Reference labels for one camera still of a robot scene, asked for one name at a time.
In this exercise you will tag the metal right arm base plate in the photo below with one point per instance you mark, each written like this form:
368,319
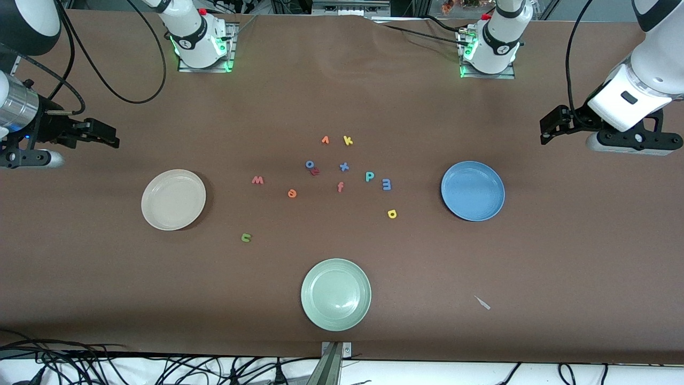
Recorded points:
233,37

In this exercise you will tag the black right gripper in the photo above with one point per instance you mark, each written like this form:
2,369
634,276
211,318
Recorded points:
52,130

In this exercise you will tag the beige plate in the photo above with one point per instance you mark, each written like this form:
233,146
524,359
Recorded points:
173,200

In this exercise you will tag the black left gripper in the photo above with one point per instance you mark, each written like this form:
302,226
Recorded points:
579,119

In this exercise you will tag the blue plate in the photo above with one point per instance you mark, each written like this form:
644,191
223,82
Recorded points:
473,191

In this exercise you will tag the yellow foam letter k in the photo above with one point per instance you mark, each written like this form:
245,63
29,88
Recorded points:
347,141

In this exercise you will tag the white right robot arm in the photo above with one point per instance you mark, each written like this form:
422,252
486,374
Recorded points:
197,37

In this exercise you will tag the aluminium frame beam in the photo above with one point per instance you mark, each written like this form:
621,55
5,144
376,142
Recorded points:
350,6

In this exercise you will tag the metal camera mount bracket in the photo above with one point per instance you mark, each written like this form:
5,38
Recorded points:
331,369

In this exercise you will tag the pale green plate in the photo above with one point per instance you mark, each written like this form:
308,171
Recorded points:
336,294

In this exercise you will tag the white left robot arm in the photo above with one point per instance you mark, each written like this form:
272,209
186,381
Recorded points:
641,80

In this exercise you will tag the white paper scrap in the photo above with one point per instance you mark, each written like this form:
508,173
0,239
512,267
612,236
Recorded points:
482,303

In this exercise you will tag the small orange object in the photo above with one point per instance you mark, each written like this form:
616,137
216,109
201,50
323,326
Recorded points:
447,6

